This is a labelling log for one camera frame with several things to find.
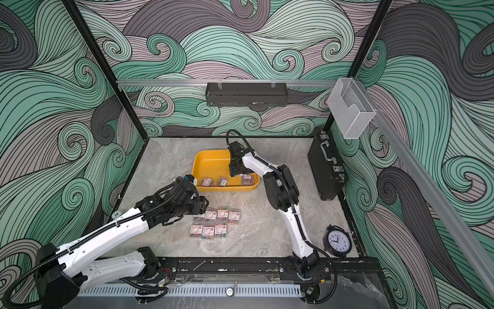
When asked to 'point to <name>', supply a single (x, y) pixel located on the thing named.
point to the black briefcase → (326, 167)
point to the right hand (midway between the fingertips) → (239, 171)
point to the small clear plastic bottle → (116, 214)
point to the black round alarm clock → (336, 241)
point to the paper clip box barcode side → (222, 181)
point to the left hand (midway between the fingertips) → (202, 201)
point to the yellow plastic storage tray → (211, 170)
